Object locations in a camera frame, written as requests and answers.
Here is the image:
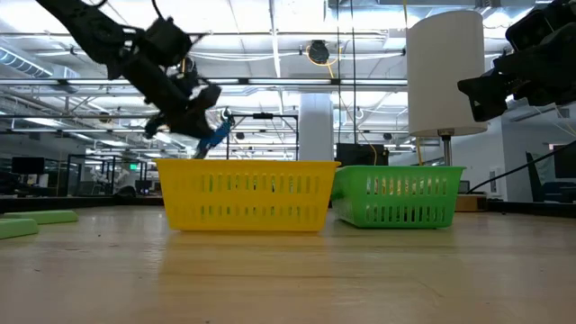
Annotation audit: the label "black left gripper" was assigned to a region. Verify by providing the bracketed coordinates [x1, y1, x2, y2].
[120, 52, 223, 140]

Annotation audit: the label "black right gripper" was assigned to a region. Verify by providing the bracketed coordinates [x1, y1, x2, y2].
[457, 0, 576, 123]

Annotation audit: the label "blue-handled pliers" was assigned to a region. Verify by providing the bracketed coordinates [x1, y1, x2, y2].
[193, 107, 236, 159]

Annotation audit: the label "green eraser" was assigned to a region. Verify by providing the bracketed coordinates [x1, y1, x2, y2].
[0, 218, 41, 240]
[2, 210, 80, 225]

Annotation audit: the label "white shade wooden base lamp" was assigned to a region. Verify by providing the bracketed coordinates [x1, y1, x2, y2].
[406, 9, 489, 212]

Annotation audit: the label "yellow plastic basket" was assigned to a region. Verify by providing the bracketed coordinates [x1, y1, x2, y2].
[155, 157, 341, 233]

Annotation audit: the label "white pillar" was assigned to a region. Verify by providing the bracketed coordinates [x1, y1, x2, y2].
[299, 93, 335, 162]

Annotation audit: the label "black monitor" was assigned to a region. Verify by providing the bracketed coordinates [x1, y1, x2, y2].
[11, 156, 46, 176]

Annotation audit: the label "black mesh box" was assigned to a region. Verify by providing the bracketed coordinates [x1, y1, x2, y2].
[336, 142, 391, 168]

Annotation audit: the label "green plastic basket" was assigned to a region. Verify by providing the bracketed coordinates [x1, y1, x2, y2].
[331, 165, 467, 230]

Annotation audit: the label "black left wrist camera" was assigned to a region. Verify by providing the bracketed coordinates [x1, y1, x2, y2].
[143, 17, 195, 68]

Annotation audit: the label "black background frame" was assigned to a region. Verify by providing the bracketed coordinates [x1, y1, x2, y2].
[226, 112, 300, 161]

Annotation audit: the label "black cable reel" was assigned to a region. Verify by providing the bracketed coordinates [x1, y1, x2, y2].
[308, 40, 331, 65]

